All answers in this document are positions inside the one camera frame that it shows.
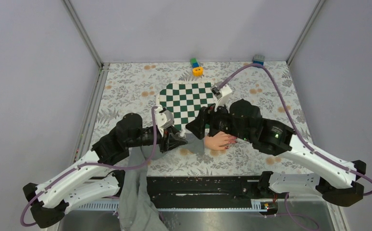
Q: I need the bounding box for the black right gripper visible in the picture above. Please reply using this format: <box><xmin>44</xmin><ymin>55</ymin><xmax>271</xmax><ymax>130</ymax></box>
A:
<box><xmin>185</xmin><ymin>97</ymin><xmax>252</xmax><ymax>142</ymax></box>

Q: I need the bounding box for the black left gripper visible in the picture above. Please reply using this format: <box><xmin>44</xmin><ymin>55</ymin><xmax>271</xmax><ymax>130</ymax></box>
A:
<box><xmin>127</xmin><ymin>126</ymin><xmax>188</xmax><ymax>154</ymax></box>

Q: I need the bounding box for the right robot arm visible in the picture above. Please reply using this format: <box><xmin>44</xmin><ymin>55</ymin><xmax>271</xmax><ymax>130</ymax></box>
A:
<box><xmin>186</xmin><ymin>99</ymin><xmax>366</xmax><ymax>207</ymax></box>

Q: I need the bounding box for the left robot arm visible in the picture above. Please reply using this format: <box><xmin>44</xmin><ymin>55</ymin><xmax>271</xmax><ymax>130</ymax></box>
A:
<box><xmin>20</xmin><ymin>108</ymin><xmax>188</xmax><ymax>229</ymax></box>

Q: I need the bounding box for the grey sleeved forearm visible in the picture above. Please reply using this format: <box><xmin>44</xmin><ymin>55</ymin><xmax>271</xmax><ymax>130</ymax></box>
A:
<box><xmin>118</xmin><ymin>133</ymin><xmax>205</xmax><ymax>231</ymax></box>

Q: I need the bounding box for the person's hand with painted nails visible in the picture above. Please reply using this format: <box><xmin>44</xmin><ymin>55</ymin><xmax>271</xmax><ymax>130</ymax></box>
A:
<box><xmin>203</xmin><ymin>132</ymin><xmax>237</xmax><ymax>151</ymax></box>

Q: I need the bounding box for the green white chess mat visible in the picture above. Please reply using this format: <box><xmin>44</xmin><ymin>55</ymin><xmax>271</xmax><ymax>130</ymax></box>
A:
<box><xmin>156</xmin><ymin>80</ymin><xmax>217</xmax><ymax>130</ymax></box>

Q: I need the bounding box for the yellow toy block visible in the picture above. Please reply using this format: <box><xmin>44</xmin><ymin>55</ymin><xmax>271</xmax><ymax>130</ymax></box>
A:
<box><xmin>192</xmin><ymin>66</ymin><xmax>203</xmax><ymax>77</ymax></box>

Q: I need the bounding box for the green blue toy block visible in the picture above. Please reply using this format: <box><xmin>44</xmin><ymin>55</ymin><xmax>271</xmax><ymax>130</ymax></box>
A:
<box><xmin>190</xmin><ymin>58</ymin><xmax>200</xmax><ymax>69</ymax></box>

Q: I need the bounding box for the floral tablecloth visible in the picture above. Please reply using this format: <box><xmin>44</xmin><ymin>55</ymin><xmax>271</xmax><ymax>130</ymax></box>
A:
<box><xmin>91</xmin><ymin>61</ymin><xmax>311</xmax><ymax>176</ymax></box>

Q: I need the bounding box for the blue grey toy block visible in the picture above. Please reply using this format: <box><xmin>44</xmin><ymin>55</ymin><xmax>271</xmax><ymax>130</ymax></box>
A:
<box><xmin>252</xmin><ymin>54</ymin><xmax>265</xmax><ymax>66</ymax></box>

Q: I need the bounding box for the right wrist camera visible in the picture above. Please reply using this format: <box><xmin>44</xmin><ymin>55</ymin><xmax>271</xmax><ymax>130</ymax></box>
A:
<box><xmin>211</xmin><ymin>82</ymin><xmax>233</xmax><ymax>112</ymax></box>

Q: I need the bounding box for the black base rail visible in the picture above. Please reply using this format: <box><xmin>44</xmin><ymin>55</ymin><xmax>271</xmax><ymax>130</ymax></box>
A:
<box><xmin>109</xmin><ymin>174</ymin><xmax>301</xmax><ymax>211</ymax></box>

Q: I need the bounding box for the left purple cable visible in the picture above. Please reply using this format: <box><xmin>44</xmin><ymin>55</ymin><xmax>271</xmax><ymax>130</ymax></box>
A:
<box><xmin>20</xmin><ymin>106</ymin><xmax>160</xmax><ymax>228</ymax></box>

